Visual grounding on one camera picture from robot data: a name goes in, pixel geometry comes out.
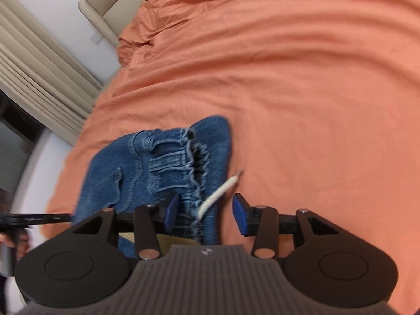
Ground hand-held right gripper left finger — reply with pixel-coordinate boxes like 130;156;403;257
71;192;182;260

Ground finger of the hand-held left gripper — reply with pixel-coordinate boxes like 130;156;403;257
0;213;73;229

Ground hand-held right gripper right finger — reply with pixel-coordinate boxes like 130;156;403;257
231;193;339;259

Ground blue denim pants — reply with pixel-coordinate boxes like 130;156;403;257
70;115;244;260

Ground person's left hand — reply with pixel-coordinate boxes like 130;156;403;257
0;231;31;260

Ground dark window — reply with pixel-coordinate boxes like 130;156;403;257
0;88;46;201

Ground orange duvet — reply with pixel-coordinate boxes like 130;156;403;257
43;0;420;315

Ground beige curtain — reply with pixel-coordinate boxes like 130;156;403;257
0;0;103;147

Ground beige padded headboard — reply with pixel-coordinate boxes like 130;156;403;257
78;0;155;49

